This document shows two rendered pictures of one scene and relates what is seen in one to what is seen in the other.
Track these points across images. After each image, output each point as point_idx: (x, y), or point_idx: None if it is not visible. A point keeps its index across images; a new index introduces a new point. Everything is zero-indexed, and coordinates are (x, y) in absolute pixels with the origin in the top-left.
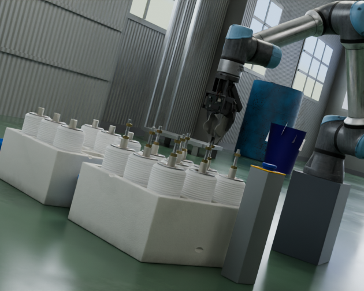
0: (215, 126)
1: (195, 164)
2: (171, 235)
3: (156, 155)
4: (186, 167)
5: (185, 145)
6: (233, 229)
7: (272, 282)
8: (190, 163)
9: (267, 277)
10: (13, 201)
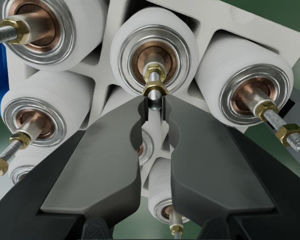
0: (131, 140)
1: (123, 73)
2: None
3: (61, 139)
4: (155, 148)
5: (7, 38)
6: (264, 123)
7: None
8: (80, 35)
9: (291, 10)
10: (4, 138)
